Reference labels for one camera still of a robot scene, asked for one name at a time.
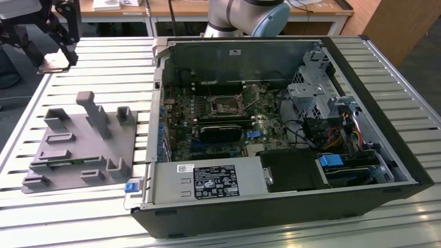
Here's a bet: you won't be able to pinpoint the CPU with silver top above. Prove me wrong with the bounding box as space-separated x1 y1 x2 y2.
37 53 72 75

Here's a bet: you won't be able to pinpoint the white box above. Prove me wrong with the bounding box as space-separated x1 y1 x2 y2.
92 0 123 11

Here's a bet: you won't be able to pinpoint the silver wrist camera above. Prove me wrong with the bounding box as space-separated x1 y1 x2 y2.
0 0 39 20

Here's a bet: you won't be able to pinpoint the white papers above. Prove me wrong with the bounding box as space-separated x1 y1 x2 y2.
290 0 343 8

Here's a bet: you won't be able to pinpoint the silver chipset heatsink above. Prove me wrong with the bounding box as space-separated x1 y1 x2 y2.
246 144 266 157

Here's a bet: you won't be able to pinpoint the green RAM stick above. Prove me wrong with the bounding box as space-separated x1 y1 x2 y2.
47 158 106 166

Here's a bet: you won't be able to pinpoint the wooden desk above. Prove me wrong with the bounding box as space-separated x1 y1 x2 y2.
42 0 356 37

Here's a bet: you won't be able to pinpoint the black RAM slot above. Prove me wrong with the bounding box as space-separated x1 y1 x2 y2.
198 117 252 127
194 82 243 96

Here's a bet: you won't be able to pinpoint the metal locking lever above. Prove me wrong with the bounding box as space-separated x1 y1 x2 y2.
243 91 268 114

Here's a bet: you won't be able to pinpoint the grey plastic parts rack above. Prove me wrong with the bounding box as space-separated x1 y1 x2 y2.
22 90 139 194

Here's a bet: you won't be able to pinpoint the disk bay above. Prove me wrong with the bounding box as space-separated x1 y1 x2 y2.
324 151 396 185

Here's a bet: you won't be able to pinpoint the metal socket cover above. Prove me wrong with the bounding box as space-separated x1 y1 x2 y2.
239 83 270 104

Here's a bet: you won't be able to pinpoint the black plastic shroud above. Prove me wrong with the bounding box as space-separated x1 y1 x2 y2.
260 150 327 194

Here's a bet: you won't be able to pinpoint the wooden cabinet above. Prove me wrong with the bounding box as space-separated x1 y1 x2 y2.
339 0 441 68

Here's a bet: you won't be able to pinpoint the blue disk carrier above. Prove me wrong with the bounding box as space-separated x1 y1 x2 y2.
319 154 346 169

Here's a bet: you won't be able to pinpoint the coloured power wire bundle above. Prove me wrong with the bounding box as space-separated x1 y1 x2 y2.
324 110 368 157

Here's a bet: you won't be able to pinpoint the green motherboard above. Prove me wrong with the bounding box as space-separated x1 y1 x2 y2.
160 82 294 161

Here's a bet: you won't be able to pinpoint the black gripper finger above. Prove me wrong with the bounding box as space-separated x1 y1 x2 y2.
37 0 83 67
0 24 47 69

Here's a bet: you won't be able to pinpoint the black open PC case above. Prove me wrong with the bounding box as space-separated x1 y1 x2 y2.
123 36 435 240

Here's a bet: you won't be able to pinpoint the silver power supply box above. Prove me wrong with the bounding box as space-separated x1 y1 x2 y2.
151 156 271 205

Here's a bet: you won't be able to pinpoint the CPU socket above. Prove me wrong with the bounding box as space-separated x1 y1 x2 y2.
210 95 248 116

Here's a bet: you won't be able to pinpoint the silver metal drive cage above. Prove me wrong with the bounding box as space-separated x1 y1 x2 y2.
287 50 347 122

